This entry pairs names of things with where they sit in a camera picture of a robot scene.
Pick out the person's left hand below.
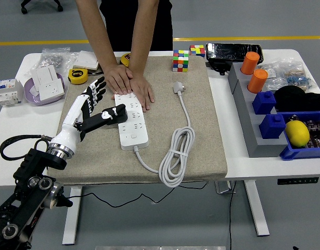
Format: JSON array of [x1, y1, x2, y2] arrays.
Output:
[[128, 72, 155, 113]]

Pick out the person's right hand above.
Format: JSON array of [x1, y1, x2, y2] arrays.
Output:
[[104, 64, 134, 96]]

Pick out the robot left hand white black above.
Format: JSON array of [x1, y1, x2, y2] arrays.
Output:
[[49, 76, 120, 152]]

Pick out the white power strip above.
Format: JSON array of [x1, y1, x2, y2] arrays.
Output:
[[114, 92, 150, 151]]

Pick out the black adapter cord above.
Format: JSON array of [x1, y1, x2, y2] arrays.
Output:
[[68, 181, 209, 208]]

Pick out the yellow square tape measure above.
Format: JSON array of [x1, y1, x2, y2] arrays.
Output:
[[120, 53, 132, 68]]

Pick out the yellow round tape measure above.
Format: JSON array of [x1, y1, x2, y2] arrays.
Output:
[[68, 68, 89, 85]]

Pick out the white socket panel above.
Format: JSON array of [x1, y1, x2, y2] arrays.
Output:
[[37, 79, 66, 102]]

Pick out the large colourful puzzle cube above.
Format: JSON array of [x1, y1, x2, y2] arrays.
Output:
[[172, 49, 190, 73]]

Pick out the purple bowl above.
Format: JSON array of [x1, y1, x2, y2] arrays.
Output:
[[23, 72, 66, 106]]

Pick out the white table leg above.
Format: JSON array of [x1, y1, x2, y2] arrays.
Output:
[[243, 180, 270, 237], [61, 186, 84, 246]]

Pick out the clear bag of screws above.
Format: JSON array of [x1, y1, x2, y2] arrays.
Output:
[[39, 46, 72, 76]]

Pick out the small colourful puzzle cube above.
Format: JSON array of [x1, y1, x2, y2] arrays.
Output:
[[189, 44, 206, 58]]

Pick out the black table control panel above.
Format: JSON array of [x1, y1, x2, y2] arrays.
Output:
[[277, 177, 319, 185]]

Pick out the grey-brown mat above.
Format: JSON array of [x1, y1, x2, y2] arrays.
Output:
[[47, 55, 228, 186]]

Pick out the white circuit breaker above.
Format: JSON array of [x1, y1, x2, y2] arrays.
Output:
[[0, 78, 24, 107]]

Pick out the blue plastic bin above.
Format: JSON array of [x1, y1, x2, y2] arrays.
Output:
[[279, 111, 320, 161]]

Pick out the silver box under table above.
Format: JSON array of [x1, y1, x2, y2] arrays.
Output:
[[214, 181, 237, 195]]

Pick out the black plastic-wrapped device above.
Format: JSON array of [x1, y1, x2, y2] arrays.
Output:
[[205, 42, 264, 76]]

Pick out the black office chair base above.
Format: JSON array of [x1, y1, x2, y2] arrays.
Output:
[[20, 0, 64, 15]]

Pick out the orange cylinder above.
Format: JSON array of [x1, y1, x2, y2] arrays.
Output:
[[240, 51, 260, 75], [247, 68, 268, 93]]

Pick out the yellow lemon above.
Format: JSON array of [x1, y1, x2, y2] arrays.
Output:
[[284, 120, 311, 148]]

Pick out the dark cylindrical capacitors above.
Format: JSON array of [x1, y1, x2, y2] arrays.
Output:
[[305, 119, 320, 149]]

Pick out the grey block holder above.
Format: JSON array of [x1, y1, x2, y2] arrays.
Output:
[[227, 61, 289, 158]]

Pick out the blue block with knob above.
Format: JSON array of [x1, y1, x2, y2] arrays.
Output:
[[259, 114, 287, 140], [252, 90, 277, 115]]

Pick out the clear bag of white parts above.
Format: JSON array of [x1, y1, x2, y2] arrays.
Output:
[[258, 61, 284, 91]]

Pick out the black cloth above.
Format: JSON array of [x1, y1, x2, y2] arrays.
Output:
[[273, 85, 320, 113]]

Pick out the clear bag of blue components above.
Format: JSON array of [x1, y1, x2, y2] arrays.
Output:
[[281, 61, 318, 92]]

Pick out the white power strip cable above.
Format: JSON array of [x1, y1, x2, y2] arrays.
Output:
[[135, 81, 196, 188]]

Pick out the white flat wall switch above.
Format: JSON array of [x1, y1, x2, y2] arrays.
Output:
[[72, 50, 100, 71]]

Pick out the white switch panel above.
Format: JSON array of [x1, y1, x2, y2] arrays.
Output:
[[31, 64, 58, 91]]

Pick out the black hanging cable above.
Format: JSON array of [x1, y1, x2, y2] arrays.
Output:
[[228, 181, 238, 250]]

